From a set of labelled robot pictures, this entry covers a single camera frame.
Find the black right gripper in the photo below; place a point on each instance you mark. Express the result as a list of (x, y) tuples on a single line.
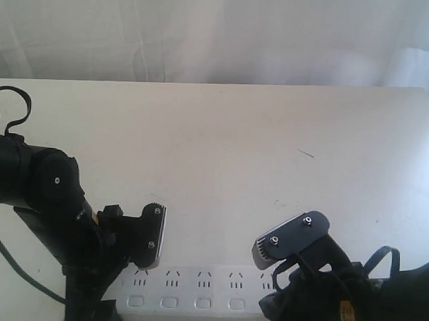
[(317, 281)]

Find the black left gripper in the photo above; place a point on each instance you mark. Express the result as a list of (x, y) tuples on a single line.
[(94, 247)]

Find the white five-outlet power strip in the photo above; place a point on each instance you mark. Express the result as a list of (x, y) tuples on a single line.
[(216, 291)]

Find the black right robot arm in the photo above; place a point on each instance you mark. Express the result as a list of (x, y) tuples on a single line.
[(396, 294)]

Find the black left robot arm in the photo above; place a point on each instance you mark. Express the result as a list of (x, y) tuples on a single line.
[(31, 174)]

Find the white sheer curtain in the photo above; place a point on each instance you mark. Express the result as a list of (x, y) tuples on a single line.
[(293, 42)]

